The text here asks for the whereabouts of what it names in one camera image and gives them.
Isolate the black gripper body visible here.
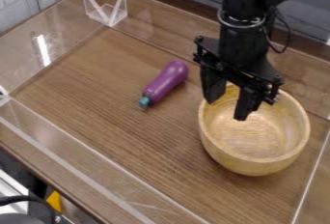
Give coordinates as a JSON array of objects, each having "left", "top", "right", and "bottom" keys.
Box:
[{"left": 191, "top": 12, "right": 286, "bottom": 106}]

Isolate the yellow black device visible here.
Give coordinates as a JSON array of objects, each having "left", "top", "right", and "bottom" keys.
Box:
[{"left": 24, "top": 187, "right": 88, "bottom": 224}]

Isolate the brown wooden bowl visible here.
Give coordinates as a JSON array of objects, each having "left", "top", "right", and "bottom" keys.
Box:
[{"left": 199, "top": 85, "right": 311, "bottom": 177}]

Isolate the purple toy eggplant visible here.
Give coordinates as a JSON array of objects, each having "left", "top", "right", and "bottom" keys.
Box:
[{"left": 139, "top": 60, "right": 189, "bottom": 108}]

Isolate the black cable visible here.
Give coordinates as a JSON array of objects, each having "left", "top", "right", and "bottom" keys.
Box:
[{"left": 0, "top": 195, "right": 56, "bottom": 224}]

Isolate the clear acrylic tray wall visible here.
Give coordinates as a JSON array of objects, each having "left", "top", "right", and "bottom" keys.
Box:
[{"left": 0, "top": 0, "right": 330, "bottom": 224}]

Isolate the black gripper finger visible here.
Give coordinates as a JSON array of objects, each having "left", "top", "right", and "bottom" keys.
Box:
[
  {"left": 200, "top": 66, "right": 227, "bottom": 103},
  {"left": 234, "top": 86, "right": 264, "bottom": 121}
]

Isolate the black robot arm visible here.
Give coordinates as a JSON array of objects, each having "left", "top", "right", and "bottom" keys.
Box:
[{"left": 193, "top": 0, "right": 286, "bottom": 121}]

